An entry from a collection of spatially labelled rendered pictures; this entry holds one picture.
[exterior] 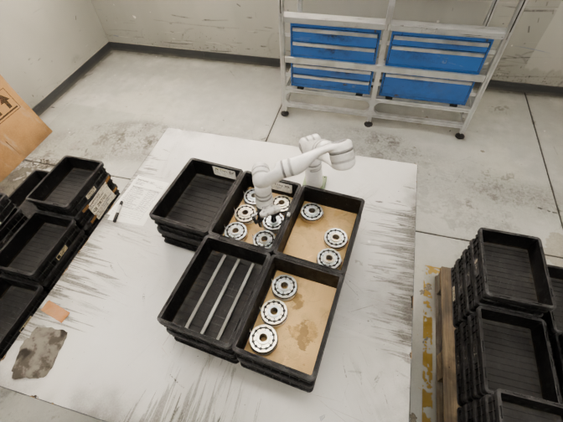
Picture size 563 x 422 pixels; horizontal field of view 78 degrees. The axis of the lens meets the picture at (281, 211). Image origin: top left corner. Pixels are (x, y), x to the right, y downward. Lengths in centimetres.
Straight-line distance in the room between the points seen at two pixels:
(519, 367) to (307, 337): 109
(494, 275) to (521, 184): 142
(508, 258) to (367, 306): 92
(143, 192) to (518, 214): 265
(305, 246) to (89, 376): 101
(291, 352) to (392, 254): 69
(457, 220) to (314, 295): 172
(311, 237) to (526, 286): 114
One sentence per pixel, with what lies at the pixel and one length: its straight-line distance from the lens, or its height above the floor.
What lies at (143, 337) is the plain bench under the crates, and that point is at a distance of 163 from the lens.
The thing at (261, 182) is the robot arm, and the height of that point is 119.
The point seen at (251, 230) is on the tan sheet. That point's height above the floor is 83.
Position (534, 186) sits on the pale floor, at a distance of 344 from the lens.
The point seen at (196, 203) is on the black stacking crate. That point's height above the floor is 83.
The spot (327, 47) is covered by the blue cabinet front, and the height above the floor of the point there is 72.
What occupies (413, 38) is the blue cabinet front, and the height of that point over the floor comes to 84.
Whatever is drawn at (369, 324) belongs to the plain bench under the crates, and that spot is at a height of 70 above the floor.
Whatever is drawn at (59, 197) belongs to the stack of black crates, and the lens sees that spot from 265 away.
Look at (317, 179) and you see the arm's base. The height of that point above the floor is 80.
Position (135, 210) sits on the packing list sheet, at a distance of 202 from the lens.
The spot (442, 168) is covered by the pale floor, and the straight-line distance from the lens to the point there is 325.
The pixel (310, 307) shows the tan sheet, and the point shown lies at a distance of 141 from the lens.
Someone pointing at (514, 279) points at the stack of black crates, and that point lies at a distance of 215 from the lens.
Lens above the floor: 213
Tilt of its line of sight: 52 degrees down
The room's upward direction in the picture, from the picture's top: 3 degrees counter-clockwise
